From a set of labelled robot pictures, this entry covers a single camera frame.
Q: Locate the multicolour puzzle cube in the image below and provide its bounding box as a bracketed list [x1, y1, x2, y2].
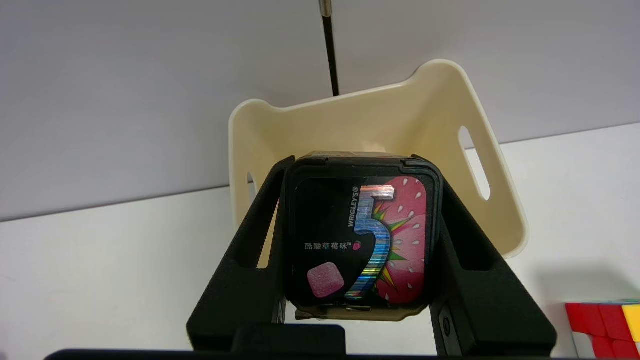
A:
[565, 299, 640, 359]

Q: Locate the cream plastic storage bin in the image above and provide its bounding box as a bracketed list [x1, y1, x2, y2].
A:
[228, 59, 530, 271]

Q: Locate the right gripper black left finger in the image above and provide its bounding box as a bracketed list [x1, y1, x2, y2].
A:
[186, 156, 297, 352]

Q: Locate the black strawberry gum box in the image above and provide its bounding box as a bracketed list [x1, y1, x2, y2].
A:
[281, 151, 444, 321]

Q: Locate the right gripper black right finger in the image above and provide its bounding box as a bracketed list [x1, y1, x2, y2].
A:
[410, 154, 558, 357]

